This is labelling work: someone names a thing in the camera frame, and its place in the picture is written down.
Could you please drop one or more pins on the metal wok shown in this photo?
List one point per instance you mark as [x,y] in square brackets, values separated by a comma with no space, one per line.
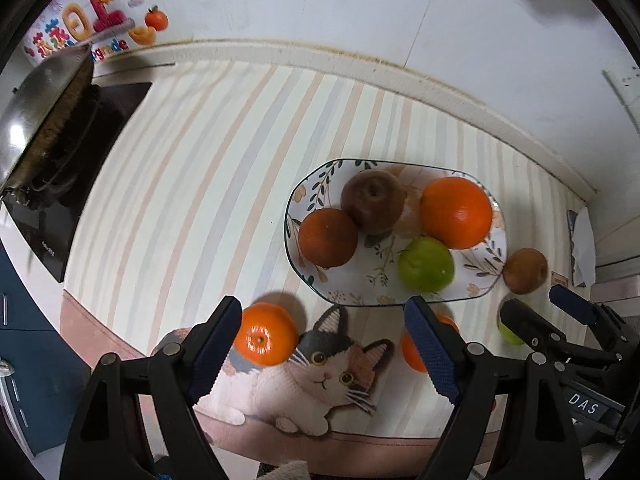
[30,95]

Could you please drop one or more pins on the green apple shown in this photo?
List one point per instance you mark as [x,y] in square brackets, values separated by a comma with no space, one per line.
[426,264]
[507,335]

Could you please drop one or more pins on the black gas stove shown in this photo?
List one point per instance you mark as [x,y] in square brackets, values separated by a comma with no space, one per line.
[50,240]

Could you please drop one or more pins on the large bright orange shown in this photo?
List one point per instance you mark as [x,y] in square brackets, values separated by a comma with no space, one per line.
[455,212]

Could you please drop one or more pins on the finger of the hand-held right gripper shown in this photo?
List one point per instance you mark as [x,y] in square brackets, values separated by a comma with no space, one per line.
[575,305]
[525,325]

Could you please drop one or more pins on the tissue pack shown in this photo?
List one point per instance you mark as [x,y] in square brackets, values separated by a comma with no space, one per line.
[582,245]

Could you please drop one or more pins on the white wall socket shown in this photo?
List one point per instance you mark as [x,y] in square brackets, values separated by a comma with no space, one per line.
[622,90]

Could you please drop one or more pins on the dark orange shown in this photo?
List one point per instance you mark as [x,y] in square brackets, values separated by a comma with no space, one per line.
[327,237]

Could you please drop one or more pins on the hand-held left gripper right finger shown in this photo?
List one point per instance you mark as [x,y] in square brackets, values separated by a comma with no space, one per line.
[432,355]

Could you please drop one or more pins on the colourful wall sticker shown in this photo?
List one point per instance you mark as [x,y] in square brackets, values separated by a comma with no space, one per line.
[100,5]

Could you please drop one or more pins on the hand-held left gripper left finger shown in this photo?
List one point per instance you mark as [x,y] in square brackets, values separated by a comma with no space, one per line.
[215,355]

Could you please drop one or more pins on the dark brown apple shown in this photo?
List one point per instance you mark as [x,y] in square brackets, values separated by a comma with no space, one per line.
[372,200]

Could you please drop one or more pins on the floral oval plate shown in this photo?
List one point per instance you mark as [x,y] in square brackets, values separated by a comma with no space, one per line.
[380,260]

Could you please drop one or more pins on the blue kitchen cabinet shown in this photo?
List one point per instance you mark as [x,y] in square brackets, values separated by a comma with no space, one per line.
[30,360]

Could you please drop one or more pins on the reddish brown apple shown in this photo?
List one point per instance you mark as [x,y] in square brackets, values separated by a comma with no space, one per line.
[525,270]

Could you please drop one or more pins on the striped cat table mat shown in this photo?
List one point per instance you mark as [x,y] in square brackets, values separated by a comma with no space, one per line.
[200,185]

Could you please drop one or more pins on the small tangerine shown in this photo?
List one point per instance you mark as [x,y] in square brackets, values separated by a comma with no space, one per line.
[411,355]
[265,335]

